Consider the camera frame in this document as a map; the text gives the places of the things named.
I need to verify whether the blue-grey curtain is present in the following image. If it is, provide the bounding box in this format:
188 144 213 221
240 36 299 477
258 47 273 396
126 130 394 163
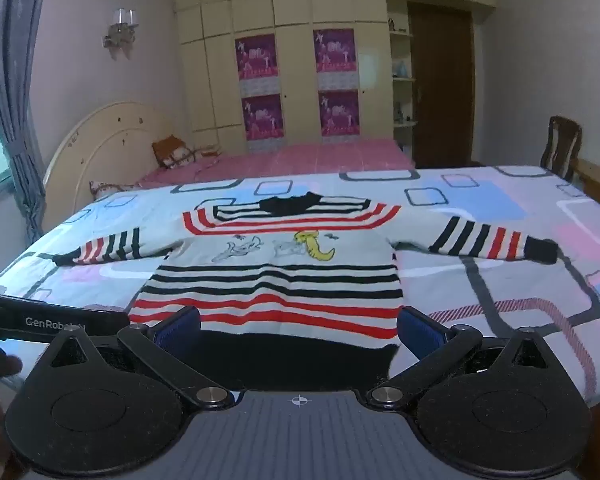
0 0 57 242

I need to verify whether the cream round headboard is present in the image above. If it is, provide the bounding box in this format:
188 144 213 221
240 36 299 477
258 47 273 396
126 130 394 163
42 101 175 217

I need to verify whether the purple wall poster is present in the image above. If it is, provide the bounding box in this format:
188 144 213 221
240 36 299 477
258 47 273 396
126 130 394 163
241 94 285 141
318 90 360 137
313 28 356 74
235 34 279 81

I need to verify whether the wall lamp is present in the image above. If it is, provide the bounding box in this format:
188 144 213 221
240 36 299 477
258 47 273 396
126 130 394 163
102 7 142 61

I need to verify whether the cream wardrobe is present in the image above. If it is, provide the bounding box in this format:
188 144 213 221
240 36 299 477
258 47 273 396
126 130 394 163
172 0 499 155

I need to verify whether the printed blanket with rectangles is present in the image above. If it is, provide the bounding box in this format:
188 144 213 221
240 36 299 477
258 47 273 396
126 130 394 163
0 164 600 411

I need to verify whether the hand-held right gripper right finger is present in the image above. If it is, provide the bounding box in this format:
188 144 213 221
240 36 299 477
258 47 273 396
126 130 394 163
364 306 551 411

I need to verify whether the wooden chair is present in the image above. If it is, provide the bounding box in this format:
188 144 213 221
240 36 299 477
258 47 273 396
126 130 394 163
539 115 584 184

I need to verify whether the orange patterned pillow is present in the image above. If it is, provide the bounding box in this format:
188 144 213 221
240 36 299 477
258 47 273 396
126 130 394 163
151 135 222 171

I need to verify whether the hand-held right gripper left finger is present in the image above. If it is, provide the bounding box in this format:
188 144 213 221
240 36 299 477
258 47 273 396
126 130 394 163
47 306 234 411

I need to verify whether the striped knit sweater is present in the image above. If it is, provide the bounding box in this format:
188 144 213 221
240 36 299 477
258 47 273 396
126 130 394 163
52 192 561 392

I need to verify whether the pink bed sheet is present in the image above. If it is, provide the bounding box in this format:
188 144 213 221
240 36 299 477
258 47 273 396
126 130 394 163
132 139 417 189

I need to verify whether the floral pillow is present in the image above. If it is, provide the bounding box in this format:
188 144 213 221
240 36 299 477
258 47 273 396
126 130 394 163
89 180 142 202

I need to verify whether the brown wooden door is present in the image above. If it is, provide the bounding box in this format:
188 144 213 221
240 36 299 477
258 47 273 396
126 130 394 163
407 2 482 169

